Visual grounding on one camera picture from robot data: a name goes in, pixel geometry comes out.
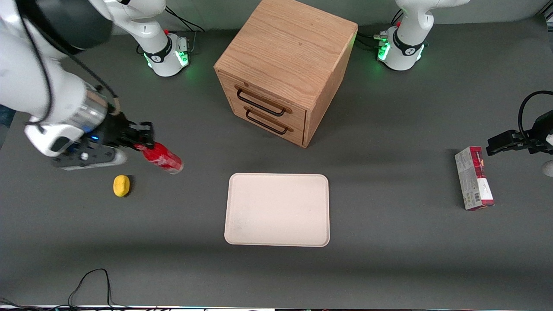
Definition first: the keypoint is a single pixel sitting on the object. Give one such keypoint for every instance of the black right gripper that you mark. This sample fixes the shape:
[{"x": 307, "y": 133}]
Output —
[{"x": 114, "y": 129}]

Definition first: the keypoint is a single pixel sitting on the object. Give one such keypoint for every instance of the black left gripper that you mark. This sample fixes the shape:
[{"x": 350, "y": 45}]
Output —
[{"x": 541, "y": 130}]

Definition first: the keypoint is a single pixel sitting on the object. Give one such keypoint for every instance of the red soda can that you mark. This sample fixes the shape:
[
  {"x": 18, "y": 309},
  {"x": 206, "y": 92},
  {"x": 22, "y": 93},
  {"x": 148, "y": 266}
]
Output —
[{"x": 164, "y": 159}]

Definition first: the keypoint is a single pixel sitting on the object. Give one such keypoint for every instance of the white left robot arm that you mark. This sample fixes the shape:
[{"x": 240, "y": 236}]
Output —
[{"x": 406, "y": 47}]

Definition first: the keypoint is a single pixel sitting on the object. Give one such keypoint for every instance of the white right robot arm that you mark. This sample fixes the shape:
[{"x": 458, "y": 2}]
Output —
[{"x": 52, "y": 86}]

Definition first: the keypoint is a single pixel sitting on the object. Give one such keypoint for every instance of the beige plastic tray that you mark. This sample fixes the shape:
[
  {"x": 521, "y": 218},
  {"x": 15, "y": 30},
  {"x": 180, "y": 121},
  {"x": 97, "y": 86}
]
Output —
[{"x": 277, "y": 210}]

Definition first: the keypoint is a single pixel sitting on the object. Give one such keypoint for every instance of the red and white carton box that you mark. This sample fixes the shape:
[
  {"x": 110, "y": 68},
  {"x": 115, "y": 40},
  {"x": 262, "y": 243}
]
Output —
[{"x": 474, "y": 178}]

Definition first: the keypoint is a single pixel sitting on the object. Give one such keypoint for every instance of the yellow lemon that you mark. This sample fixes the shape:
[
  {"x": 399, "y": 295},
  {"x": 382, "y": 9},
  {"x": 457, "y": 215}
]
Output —
[{"x": 121, "y": 185}]

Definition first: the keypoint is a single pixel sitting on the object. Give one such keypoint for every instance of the wooden drawer cabinet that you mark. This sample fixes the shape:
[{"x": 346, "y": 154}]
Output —
[{"x": 289, "y": 56}]

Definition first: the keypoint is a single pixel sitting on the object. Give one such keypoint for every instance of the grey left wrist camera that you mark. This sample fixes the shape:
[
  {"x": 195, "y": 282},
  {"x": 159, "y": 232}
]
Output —
[{"x": 548, "y": 168}]

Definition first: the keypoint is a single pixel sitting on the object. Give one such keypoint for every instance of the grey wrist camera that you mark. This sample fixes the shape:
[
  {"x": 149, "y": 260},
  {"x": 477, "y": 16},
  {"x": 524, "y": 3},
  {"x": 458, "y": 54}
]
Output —
[
  {"x": 90, "y": 157},
  {"x": 548, "y": 168}
]

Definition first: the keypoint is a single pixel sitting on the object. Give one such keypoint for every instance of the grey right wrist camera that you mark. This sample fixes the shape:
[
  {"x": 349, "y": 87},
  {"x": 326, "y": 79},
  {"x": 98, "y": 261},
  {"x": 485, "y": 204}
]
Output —
[{"x": 90, "y": 157}]

